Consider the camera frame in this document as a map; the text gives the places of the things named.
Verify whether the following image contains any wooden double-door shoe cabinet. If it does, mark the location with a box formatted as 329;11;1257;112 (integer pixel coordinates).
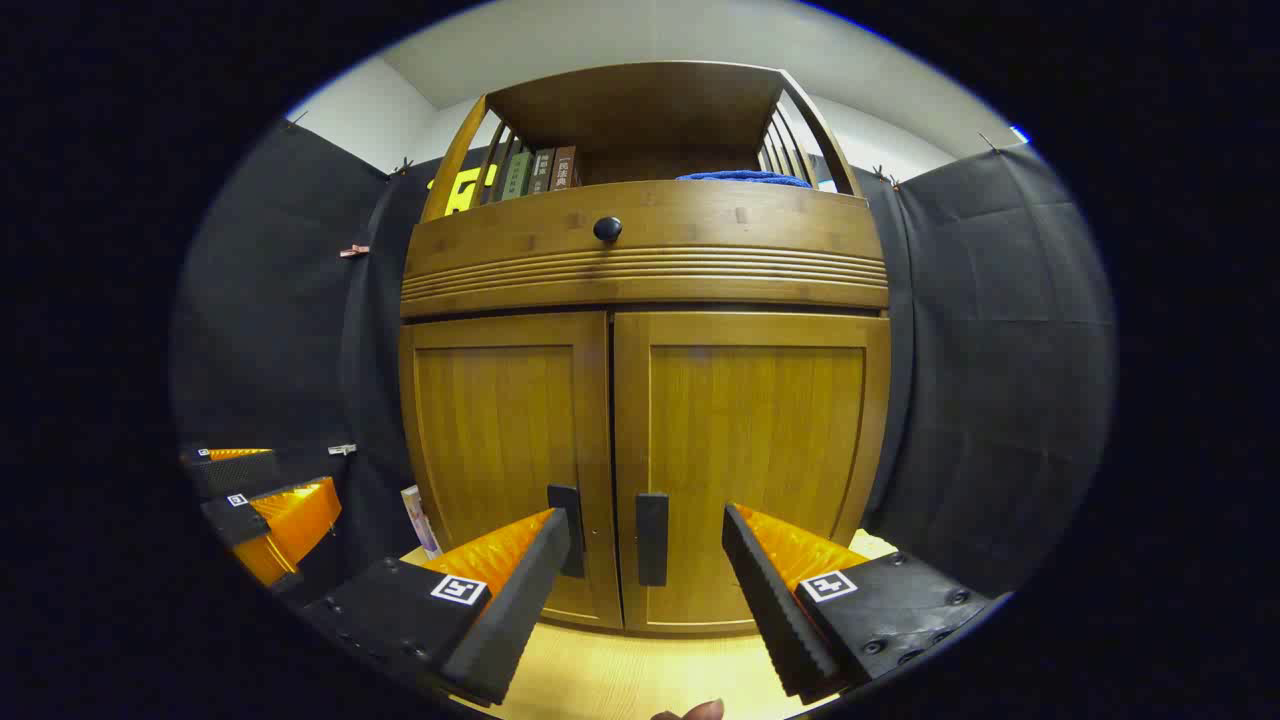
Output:
398;62;893;637

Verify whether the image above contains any wooden cabinet door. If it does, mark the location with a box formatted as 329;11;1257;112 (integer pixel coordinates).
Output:
400;312;623;631
612;312;891;637

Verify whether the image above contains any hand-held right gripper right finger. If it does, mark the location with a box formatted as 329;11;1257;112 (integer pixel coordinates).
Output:
722;503;991;704

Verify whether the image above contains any wooden drawer with black knob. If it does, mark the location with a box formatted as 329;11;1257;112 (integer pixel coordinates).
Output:
400;180;889;319

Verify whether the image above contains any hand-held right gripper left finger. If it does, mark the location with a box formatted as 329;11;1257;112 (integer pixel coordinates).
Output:
300;507;574;707

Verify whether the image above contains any blue folded towel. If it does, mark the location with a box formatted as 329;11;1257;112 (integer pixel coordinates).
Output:
676;170;813;189

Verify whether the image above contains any black backdrop cloth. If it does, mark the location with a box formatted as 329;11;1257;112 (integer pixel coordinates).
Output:
170;120;1116;601

